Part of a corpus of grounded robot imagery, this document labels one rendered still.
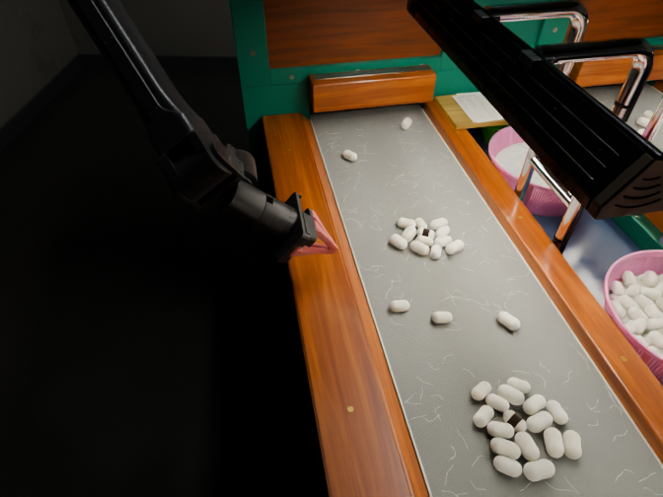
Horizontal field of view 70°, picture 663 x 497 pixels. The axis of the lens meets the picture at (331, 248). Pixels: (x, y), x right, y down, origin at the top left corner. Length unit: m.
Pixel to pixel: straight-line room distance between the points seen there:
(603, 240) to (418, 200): 0.39
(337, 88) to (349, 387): 0.72
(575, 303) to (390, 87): 0.65
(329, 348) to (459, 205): 0.44
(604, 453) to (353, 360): 0.34
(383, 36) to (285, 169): 0.40
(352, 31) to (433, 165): 0.36
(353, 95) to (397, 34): 0.17
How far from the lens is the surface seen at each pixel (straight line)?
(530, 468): 0.67
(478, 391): 0.70
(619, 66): 1.48
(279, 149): 1.09
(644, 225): 1.15
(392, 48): 1.23
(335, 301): 0.75
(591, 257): 1.08
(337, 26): 1.18
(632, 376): 0.80
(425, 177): 1.06
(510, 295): 0.85
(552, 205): 1.10
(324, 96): 1.16
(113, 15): 0.72
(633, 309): 0.92
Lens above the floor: 1.35
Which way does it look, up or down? 45 degrees down
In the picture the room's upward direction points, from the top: straight up
